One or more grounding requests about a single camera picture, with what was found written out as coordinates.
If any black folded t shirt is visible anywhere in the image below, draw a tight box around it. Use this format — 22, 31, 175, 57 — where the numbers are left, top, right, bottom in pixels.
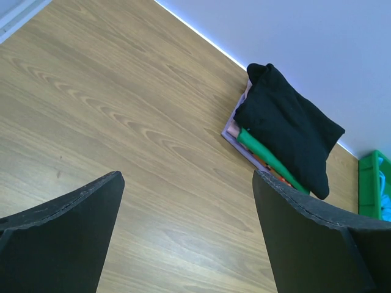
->
233, 63, 345, 200

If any pink folded t shirt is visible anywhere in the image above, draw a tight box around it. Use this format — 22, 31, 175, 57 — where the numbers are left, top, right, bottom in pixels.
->
227, 79, 252, 139

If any green folded t shirt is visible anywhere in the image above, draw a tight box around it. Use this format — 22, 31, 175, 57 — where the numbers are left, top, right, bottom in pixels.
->
236, 128, 310, 194

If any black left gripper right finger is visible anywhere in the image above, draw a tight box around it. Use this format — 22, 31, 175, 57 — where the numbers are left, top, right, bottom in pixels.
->
252, 170, 390, 292

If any purple folded t shirt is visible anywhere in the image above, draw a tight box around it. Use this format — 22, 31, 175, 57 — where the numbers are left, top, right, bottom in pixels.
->
221, 94, 269, 172

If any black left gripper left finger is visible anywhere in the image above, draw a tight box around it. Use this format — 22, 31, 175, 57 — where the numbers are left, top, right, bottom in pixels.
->
1, 171, 125, 292

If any green plastic bin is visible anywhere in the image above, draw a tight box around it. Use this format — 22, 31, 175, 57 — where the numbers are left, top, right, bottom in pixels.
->
359, 150, 390, 220

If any turquoise t shirt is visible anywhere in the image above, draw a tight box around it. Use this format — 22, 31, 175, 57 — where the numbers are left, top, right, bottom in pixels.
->
379, 171, 391, 222

